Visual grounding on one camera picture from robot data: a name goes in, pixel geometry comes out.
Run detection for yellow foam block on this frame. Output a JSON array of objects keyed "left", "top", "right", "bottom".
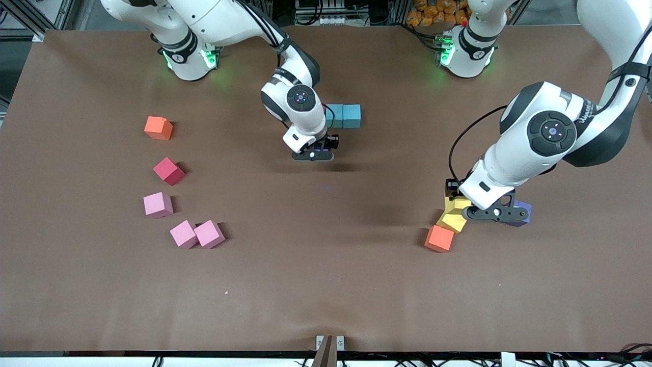
[
  {"left": 444, "top": 196, "right": 472, "bottom": 215},
  {"left": 436, "top": 211, "right": 468, "bottom": 234}
]

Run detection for red foam block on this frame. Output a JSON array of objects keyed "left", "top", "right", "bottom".
[{"left": 153, "top": 157, "right": 186, "bottom": 186}]

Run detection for orange foam block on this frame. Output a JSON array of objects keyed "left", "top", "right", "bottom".
[
  {"left": 424, "top": 225, "right": 455, "bottom": 254},
  {"left": 144, "top": 116, "right": 174, "bottom": 141}
]

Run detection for pink foam block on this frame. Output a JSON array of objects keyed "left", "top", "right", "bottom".
[
  {"left": 194, "top": 220, "right": 226, "bottom": 250},
  {"left": 170, "top": 220, "right": 199, "bottom": 250},
  {"left": 143, "top": 192, "right": 174, "bottom": 219}
]

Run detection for pile of orange yellow objects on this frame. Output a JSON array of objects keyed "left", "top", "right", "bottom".
[{"left": 406, "top": 0, "right": 472, "bottom": 27}]

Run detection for aluminium frame profile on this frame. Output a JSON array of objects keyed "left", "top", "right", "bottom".
[{"left": 8, "top": 0, "right": 77, "bottom": 42}]

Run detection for metal table clamp bracket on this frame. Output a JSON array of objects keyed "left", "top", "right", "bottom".
[{"left": 316, "top": 335, "right": 345, "bottom": 367}]

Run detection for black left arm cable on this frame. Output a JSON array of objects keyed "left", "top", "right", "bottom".
[{"left": 448, "top": 106, "right": 510, "bottom": 185}]

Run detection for brown paper table cover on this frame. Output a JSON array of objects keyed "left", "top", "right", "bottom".
[{"left": 0, "top": 24, "right": 652, "bottom": 353}]

